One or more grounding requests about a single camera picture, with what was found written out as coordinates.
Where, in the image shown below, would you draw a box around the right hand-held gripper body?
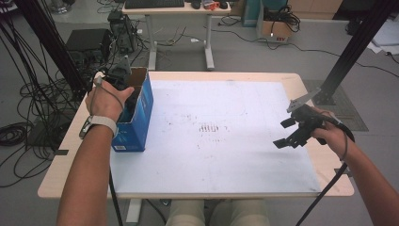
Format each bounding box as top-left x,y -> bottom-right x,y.
285,88 -> 331,148

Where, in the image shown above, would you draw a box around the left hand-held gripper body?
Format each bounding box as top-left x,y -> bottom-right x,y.
104,55 -> 141,111

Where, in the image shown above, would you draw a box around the blue cardboard box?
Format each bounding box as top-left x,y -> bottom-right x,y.
111,66 -> 154,153

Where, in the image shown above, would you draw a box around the person's left hand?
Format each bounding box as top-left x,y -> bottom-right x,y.
85,75 -> 136,124

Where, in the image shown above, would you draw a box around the person's right hand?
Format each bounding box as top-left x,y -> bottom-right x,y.
309,106 -> 358,162

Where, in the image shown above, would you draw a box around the light wooden table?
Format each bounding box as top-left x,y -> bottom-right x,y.
37,71 -> 356,224

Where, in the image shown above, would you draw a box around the grey floor mat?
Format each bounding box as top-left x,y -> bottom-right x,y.
302,79 -> 370,132

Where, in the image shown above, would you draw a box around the black computer tower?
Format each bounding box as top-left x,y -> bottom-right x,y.
107,10 -> 139,55

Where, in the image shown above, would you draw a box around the black equipment box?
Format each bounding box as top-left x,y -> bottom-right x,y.
65,28 -> 112,53

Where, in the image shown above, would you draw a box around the black keyboard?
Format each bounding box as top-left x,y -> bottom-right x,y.
124,0 -> 185,9

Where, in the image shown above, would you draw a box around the white table mat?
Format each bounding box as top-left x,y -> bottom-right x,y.
109,79 -> 323,194

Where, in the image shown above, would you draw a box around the person's right leg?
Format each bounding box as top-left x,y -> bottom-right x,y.
208,199 -> 271,226

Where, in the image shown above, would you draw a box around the person's leg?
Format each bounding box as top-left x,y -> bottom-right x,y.
208,199 -> 271,226
166,199 -> 206,226

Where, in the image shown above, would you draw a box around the white desk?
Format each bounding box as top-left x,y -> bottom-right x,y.
121,1 -> 231,72

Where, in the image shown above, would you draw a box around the white sheets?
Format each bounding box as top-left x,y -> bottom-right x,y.
366,18 -> 399,56

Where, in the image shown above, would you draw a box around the orange small item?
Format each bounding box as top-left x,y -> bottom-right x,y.
202,0 -> 220,11

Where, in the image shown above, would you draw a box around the teal bin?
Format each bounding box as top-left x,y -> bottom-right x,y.
241,0 -> 263,28

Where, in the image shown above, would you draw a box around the person's left leg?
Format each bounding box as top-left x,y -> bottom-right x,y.
166,199 -> 206,226

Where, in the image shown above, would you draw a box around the thin grey cable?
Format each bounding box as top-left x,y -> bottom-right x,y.
88,74 -> 126,116
340,131 -> 350,162

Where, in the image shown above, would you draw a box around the white strap wristwatch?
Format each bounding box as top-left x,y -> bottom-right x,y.
78,115 -> 119,139

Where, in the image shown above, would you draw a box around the black metal frame post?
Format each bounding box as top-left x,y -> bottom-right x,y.
13,0 -> 90,98
311,0 -> 399,106

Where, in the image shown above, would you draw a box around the cardboard box with cables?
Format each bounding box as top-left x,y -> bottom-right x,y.
257,4 -> 301,43

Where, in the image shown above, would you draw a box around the bundle of black floor cables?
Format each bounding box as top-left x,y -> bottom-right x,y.
0,18 -> 79,189

